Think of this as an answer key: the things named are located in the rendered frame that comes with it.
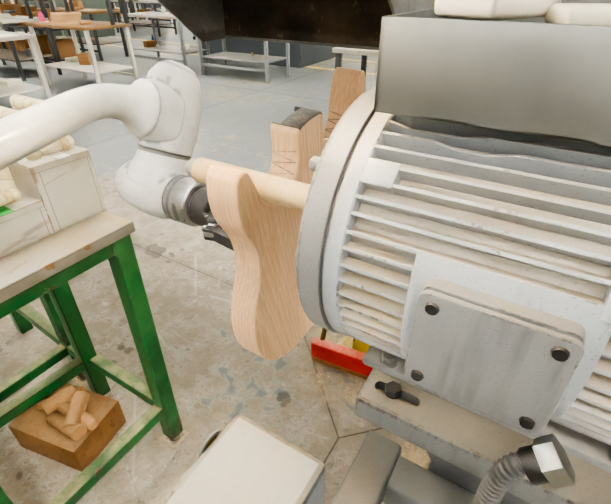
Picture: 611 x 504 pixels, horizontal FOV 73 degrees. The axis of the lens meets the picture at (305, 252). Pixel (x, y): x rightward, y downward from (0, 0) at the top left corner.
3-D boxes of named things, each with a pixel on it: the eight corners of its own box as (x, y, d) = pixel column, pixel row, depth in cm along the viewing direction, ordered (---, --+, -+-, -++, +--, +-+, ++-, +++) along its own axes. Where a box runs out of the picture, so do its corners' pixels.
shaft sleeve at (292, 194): (309, 203, 45) (316, 221, 47) (323, 181, 46) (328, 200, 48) (187, 170, 52) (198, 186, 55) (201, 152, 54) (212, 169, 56)
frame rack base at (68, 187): (108, 209, 114) (90, 148, 104) (55, 233, 103) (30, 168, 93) (50, 187, 125) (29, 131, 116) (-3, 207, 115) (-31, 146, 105)
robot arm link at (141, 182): (153, 224, 77) (166, 153, 75) (100, 202, 84) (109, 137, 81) (194, 223, 87) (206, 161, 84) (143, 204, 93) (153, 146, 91)
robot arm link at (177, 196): (169, 229, 81) (191, 237, 78) (156, 188, 75) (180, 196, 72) (201, 206, 87) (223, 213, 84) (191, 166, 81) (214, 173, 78)
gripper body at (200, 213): (220, 210, 83) (257, 223, 80) (190, 233, 78) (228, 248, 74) (213, 177, 79) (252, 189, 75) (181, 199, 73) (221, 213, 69)
